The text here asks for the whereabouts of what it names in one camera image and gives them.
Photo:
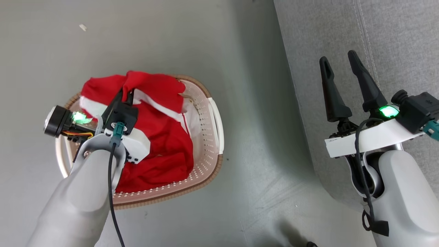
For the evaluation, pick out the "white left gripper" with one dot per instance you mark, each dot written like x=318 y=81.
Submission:
x=137 y=145

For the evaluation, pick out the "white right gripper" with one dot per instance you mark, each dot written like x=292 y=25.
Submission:
x=374 y=139

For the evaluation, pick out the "red and white garment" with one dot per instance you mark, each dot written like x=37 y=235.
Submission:
x=164 y=137

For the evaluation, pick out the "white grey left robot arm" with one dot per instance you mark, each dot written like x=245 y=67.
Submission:
x=80 y=199

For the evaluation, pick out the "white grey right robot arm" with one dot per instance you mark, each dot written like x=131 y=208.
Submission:
x=408 y=202

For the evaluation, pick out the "white perforated laundry basket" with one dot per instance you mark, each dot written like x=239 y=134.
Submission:
x=205 y=137

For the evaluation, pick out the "grey fabric sofa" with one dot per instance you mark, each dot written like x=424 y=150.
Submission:
x=343 y=41

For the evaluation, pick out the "small white floor scrap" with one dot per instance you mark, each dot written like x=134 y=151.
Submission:
x=82 y=27

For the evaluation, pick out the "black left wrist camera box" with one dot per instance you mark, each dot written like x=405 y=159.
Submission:
x=120 y=116

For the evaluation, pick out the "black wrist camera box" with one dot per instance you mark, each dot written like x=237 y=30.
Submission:
x=416 y=109
x=120 y=116

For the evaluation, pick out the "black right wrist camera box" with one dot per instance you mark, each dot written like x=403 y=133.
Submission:
x=416 y=109

